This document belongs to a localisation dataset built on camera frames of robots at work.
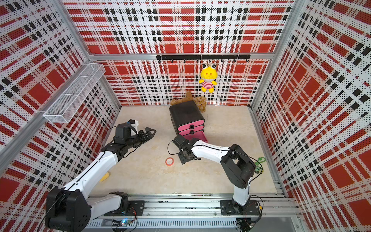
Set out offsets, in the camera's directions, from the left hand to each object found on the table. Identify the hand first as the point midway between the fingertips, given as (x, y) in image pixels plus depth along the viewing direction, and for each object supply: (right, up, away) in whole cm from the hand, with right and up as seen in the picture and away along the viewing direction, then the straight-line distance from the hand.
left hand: (153, 133), depth 84 cm
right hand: (+20, -15, +4) cm, 26 cm away
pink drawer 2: (+28, -3, +15) cm, 32 cm away
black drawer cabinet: (+20, +8, +5) cm, 22 cm away
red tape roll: (+8, -18, +7) cm, 21 cm away
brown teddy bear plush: (+29, +23, +29) cm, 47 cm away
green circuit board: (-10, -42, -14) cm, 45 cm away
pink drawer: (+22, +4, +5) cm, 23 cm away
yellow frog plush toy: (+34, +38, +8) cm, 51 cm away
